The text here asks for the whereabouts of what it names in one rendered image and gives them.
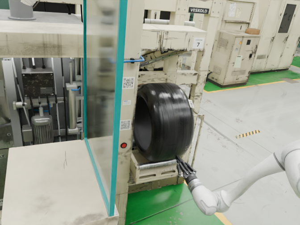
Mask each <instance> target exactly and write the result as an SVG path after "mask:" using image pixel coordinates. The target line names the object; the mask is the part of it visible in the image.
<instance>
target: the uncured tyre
mask: <svg viewBox="0 0 300 225"><path fill-rule="evenodd" d="M188 99H189V98H188V96H187V95H186V93H185V92H184V91H183V90H182V89H181V88H180V87H179V86H178V85H176V84H174V83H169V82H168V83H146V84H144V85H142V86H141V87H140V88H139V89H138V90H137V99H136V108H135V119H134V129H133V137H134V141H135V144H136V147H137V149H138V151H139V152H140V154H141V155H142V156H143V157H145V158H146V159H147V160H149V161H152V162H158V161H164V160H169V159H175V156H176V155H177V154H178V155H179V157H181V156H183V155H184V154H185V153H186V152H187V150H188V149H186V150H184V149H185V147H186V146H188V145H189V146H190V145H191V143H192V140H193V136H194V127H195V124H194V114H193V110H192V108H191V107H190V104H189V102H188ZM188 148H189V147H188Z"/></svg>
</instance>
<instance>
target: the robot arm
mask: <svg viewBox="0 0 300 225"><path fill-rule="evenodd" d="M175 159H176V161H177V166H176V167H177V170H178V174H179V177H183V179H185V182H186V183H187V187H188V189H189V191H190V192H191V194H192V196H193V199H194V201H195V203H196V205H197V206H198V208H199V209H200V210H201V212H202V213H204V214H205V215H207V216H210V215H213V214H214V213H215V212H217V213H224V212H226V211H228V210H229V208H230V207H231V206H232V202H233V201H235V200H236V199H237V198H239V197H240V196H242V195H243V194H244V193H245V192H246V191H247V190H248V189H249V188H250V187H251V186H252V185H253V184H254V183H255V182H256V181H258V180H259V179H261V178H263V177H265V176H268V175H271V174H275V173H279V172H283V171H286V175H287V178H288V181H289V183H290V185H291V187H292V189H293V191H294V192H295V194H296V195H297V196H298V197H299V198H300V139H299V140H296V141H293V142H291V143H289V144H287V145H285V146H283V147H281V148H280V149H278V150H277V151H275V152H274V153H272V154H271V155H270V156H268V157H267V158H266V159H264V160H263V161H262V162H260V163H259V164H258V165H256V166H255V167H253V168H252V169H251V170H250V171H248V172H247V173H246V175H245V176H244V177H243V178H242V180H241V181H240V182H239V184H238V185H237V186H236V187H235V188H234V189H233V190H231V191H228V192H226V191H224V190H222V191H217V192H211V191H210V190H209V189H207V188H206V187H205V186H204V185H203V184H202V182H201V180H200V179H198V178H197V176H196V175H195V174H196V172H197V171H196V170H195V169H193V168H192V167H191V166H190V165H189V164H188V163H187V162H184V161H183V160H182V159H181V158H180V157H179V155H178V154H177V155H176V156H175ZM181 171H182V172H183V175H182V173H181Z"/></svg>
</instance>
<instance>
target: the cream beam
mask: <svg viewBox="0 0 300 225"><path fill-rule="evenodd" d="M207 34H208V32H206V31H204V30H201V29H198V28H195V27H192V26H183V25H159V24H143V31H142V45H141V50H145V51H204V48H205V43H206V39H207ZM194 38H204V44H203V48H202V49H193V48H192V47H193V42H194Z"/></svg>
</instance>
